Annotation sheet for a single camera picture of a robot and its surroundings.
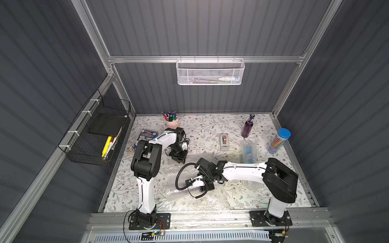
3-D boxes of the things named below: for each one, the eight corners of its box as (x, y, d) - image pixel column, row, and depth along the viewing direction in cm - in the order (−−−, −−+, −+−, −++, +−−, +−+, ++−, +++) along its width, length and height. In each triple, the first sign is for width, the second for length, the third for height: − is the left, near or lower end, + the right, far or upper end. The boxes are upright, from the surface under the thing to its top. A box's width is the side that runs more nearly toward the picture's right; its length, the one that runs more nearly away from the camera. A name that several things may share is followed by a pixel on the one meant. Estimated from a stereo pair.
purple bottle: (243, 138, 108) (251, 118, 92) (240, 134, 110) (248, 114, 94) (247, 137, 109) (256, 117, 93) (245, 133, 111) (253, 113, 95)
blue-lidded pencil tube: (268, 155, 99) (281, 137, 84) (265, 146, 103) (277, 128, 88) (278, 155, 99) (293, 137, 84) (275, 146, 103) (288, 128, 88)
